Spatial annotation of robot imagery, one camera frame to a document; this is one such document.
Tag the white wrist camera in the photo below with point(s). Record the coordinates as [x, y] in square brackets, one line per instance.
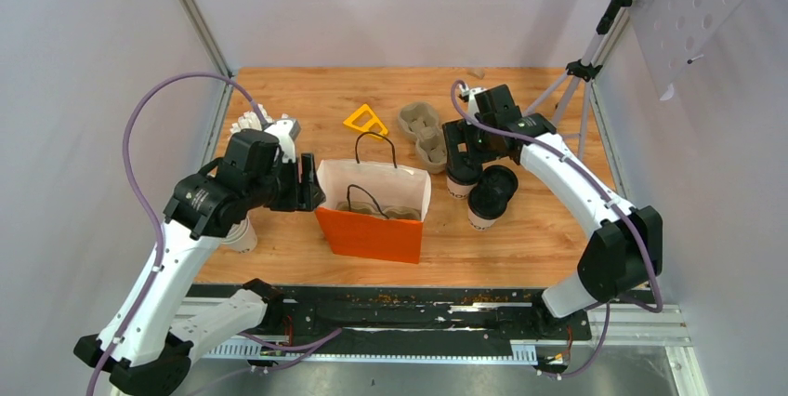
[468, 95]
[286, 130]

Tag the orange and white paper bag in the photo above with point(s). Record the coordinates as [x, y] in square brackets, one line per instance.
[384, 184]

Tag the stack of white paper cups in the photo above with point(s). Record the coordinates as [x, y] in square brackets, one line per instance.
[241, 238]

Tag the stack of black lids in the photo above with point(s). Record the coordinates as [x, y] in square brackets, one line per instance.
[501, 178]

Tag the single cardboard cup carrier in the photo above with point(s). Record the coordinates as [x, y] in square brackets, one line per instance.
[384, 212]

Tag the cardboard cup carrier stack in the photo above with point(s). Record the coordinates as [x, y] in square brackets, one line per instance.
[420, 123]

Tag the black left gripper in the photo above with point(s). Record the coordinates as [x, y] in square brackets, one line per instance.
[308, 194]

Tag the yellow plastic triangle piece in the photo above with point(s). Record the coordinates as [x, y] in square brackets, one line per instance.
[364, 119]

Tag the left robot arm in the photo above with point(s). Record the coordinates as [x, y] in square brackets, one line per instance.
[144, 350]

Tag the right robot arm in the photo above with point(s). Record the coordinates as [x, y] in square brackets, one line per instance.
[624, 243]

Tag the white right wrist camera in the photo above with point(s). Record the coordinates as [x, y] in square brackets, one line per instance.
[468, 95]

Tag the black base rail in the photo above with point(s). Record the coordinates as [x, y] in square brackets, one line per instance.
[430, 325]

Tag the pink cup of straws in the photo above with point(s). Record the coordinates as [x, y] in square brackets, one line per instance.
[250, 120]

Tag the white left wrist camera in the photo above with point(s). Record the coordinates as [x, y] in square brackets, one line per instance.
[286, 130]

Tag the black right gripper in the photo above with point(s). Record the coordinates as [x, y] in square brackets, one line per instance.
[457, 132]

